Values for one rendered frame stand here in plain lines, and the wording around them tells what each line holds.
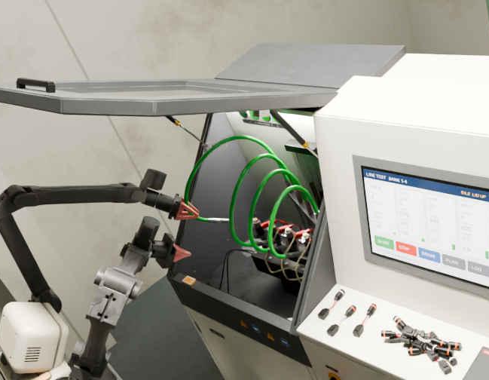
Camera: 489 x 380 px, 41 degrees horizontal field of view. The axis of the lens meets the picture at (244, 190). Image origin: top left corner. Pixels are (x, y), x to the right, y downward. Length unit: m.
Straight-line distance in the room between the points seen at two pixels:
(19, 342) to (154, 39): 2.27
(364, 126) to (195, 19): 2.28
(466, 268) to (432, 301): 0.19
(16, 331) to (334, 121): 1.09
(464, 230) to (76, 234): 2.60
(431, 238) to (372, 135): 0.32
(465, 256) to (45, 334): 1.18
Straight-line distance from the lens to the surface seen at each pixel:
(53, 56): 3.62
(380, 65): 2.20
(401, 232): 1.89
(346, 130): 1.86
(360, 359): 1.95
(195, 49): 3.97
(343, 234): 2.05
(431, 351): 1.89
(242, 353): 2.58
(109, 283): 1.61
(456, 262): 1.83
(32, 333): 1.98
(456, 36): 4.87
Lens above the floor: 2.43
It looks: 31 degrees down
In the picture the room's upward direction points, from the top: 24 degrees counter-clockwise
